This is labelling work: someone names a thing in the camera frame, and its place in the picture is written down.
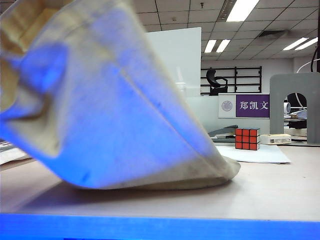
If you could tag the cream canvas tote bag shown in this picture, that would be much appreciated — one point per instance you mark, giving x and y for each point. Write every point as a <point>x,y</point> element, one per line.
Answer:
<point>112,112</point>

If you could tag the frosted glass partition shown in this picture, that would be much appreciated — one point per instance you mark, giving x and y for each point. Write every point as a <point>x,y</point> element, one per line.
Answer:
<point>207,112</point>

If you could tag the grey stapler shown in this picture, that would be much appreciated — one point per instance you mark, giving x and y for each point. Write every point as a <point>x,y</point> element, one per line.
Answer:
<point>222,132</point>

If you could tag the black office chair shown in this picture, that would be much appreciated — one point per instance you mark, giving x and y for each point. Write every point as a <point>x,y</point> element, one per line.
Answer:
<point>215,86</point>

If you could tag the Rubik's cube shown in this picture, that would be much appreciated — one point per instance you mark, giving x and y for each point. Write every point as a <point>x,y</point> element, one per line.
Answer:
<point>247,138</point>

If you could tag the ceiling light panel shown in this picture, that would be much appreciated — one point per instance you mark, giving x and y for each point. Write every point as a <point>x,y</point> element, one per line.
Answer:
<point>210,46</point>
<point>223,45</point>
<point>296,44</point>
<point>242,11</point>
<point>307,43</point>

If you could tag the purple name plate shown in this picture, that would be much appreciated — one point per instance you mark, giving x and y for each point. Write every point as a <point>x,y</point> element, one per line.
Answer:
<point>251,105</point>

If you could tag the blue foreground bar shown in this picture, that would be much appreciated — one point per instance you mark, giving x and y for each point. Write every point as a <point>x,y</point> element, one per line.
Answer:
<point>160,227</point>

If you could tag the white paper sheet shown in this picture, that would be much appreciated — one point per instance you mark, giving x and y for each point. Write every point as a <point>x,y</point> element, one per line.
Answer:
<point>265,155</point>

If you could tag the cream rectangular box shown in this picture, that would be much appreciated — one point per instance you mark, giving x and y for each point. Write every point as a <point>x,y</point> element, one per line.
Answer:
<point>275,139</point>

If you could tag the grey metal bookend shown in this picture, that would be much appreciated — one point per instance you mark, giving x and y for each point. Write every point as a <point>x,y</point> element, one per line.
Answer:
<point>292,85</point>

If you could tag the ceiling air vent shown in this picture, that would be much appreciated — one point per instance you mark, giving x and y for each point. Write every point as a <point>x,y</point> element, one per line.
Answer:
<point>272,33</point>

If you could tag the stack of white papers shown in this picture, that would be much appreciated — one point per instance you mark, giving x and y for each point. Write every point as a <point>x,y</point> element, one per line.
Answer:
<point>5,146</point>

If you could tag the black wall rack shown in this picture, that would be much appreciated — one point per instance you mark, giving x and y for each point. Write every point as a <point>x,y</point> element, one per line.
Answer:
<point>246,80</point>

